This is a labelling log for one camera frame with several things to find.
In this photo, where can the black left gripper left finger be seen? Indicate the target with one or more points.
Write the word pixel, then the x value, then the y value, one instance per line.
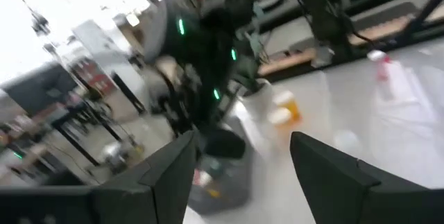
pixel 170 175

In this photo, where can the pink pill bottle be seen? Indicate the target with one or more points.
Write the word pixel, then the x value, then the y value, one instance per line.
pixel 196 177

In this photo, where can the wooden table board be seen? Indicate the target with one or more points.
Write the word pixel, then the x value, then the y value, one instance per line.
pixel 288 61

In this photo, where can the large orange pill bottle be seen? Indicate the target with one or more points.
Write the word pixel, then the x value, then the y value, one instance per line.
pixel 289 107

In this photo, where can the black aluminium table frame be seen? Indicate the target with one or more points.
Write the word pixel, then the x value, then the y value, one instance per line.
pixel 428 34

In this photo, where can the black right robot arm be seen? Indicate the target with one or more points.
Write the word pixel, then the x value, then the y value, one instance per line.
pixel 208 61

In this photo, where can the small orange pill bottle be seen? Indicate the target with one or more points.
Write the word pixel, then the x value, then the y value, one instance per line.
pixel 280 116
pixel 213 193

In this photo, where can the green leafy plant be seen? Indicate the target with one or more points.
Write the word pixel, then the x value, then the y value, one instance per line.
pixel 248 71

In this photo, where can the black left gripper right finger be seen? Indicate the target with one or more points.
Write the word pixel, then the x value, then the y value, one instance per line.
pixel 326 175

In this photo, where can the blue bottle with red pills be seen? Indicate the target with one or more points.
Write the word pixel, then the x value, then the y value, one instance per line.
pixel 381 69

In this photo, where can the grey plastic bin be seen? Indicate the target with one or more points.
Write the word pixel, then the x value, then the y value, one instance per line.
pixel 229 189

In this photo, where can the white plant pot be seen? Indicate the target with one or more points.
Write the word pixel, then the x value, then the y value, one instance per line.
pixel 258 106

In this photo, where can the teal pill bottle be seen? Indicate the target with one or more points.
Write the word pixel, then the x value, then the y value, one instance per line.
pixel 212 165

